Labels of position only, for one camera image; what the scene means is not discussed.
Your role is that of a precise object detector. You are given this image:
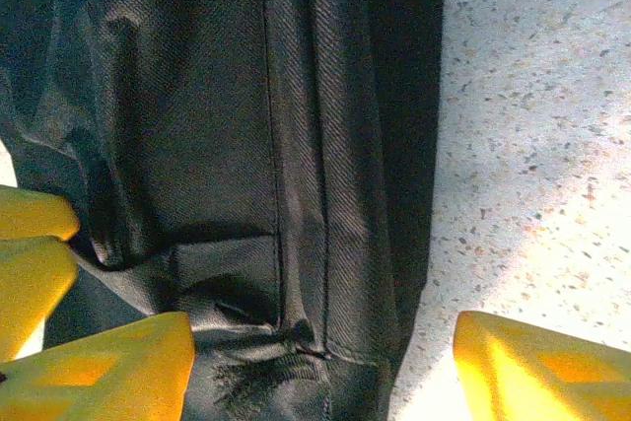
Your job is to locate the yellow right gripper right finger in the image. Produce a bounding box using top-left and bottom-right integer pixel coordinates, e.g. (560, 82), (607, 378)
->
(452, 311), (631, 421)

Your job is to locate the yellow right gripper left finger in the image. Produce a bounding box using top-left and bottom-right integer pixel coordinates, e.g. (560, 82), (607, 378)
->
(0, 311), (197, 421)

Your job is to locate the black backpack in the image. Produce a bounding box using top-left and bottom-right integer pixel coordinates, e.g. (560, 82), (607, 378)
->
(0, 0), (447, 421)

